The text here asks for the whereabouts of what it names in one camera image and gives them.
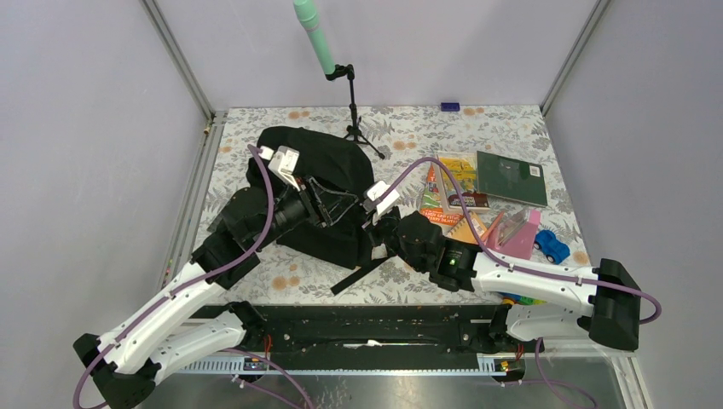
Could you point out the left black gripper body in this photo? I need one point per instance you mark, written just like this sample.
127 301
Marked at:
314 199

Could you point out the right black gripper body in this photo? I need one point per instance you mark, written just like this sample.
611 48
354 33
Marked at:
381 228

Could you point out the black student backpack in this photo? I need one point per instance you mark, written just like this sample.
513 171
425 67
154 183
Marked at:
340 165

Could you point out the dark green notebook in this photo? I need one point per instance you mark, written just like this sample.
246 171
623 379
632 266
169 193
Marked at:
512 179

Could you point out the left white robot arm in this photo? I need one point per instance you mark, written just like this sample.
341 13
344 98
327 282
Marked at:
127 363

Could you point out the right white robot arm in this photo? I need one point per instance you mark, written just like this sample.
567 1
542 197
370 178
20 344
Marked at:
600 302

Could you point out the orange illustrated book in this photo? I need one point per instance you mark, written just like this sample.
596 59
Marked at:
431 206

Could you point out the yellow spiral notepad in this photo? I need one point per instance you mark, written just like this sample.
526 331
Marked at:
463 231

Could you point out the floral table mat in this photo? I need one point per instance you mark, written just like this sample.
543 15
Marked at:
397 137

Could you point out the yellow illustrated book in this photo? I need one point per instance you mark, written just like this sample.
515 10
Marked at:
463 168

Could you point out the orange pencil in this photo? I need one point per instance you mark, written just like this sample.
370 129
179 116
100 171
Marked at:
493 225

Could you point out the pink pencil case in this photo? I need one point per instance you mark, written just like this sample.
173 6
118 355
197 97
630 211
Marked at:
515 235

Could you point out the small blue block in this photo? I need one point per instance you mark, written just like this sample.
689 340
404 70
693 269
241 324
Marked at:
450 106

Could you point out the colourful building brick bar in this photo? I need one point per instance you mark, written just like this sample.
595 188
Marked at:
514 299

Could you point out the blue toy car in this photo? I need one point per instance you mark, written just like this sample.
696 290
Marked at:
551 247

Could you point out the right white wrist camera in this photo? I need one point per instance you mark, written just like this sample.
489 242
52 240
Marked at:
379 199

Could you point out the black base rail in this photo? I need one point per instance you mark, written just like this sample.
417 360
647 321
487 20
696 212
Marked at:
376 337

